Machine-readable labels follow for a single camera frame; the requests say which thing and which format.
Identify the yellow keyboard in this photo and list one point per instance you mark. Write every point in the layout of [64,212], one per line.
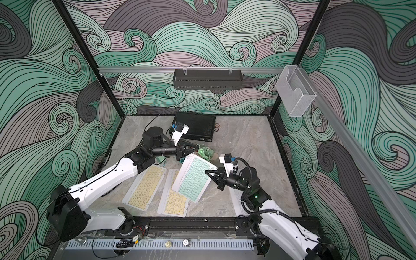
[144,188]
[172,203]

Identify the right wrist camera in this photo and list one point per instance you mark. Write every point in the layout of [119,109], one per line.
[228,162]

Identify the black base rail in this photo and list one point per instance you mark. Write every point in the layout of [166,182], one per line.
[153,226]

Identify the aluminium wall rail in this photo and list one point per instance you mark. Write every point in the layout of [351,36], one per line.
[149,69]
[389,197]

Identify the white slotted cable duct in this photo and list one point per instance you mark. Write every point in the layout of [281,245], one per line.
[165,244]

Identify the aluminium wall rail back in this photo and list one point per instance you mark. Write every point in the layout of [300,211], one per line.
[149,69]

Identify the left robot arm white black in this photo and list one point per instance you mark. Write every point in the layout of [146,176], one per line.
[69,212]

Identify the aluminium wall rail right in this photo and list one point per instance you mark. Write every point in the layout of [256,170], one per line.
[389,197]

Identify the green keyboard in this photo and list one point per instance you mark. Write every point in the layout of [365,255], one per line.
[191,180]

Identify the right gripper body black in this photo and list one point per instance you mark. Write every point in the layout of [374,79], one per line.
[234,182]

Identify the white keyboard far right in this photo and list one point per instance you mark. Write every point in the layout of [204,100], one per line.
[236,201]

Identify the clear acrylic wall holder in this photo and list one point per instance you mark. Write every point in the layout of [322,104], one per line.
[295,89]

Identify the black flat box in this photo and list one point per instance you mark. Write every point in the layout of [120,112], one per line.
[201,126]

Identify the black wall tray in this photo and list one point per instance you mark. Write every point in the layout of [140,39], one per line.
[207,80]

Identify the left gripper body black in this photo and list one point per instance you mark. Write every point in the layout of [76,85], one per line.
[166,150]

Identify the wooden power strip green plugs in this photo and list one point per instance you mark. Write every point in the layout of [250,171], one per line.
[208,154]

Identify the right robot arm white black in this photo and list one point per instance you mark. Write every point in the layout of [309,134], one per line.
[267,220]

